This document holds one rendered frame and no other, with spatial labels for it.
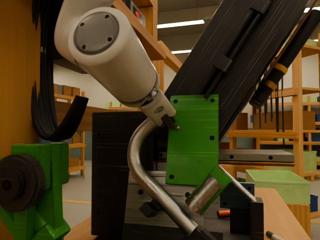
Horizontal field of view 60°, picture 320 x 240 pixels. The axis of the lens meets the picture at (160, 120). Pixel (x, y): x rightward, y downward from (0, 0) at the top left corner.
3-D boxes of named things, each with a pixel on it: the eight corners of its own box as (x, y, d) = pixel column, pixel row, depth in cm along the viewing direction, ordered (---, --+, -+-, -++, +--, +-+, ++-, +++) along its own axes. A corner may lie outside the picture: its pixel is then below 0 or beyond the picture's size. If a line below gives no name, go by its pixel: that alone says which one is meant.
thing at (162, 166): (177, 210, 100) (177, 116, 102) (154, 243, 71) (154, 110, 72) (129, 206, 105) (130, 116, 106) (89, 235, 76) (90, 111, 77)
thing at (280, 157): (283, 160, 83) (283, 149, 83) (295, 167, 67) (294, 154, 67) (157, 156, 93) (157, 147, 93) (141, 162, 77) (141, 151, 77)
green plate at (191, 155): (220, 188, 66) (220, 105, 72) (218, 186, 58) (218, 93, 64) (172, 186, 68) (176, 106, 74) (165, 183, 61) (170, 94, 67)
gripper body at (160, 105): (171, 88, 46) (182, 110, 56) (135, 52, 50) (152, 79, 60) (137, 118, 46) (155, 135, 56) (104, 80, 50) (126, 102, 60)
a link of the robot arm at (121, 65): (95, 85, 47) (136, 111, 44) (47, 42, 35) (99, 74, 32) (124, 46, 48) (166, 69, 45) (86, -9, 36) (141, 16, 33)
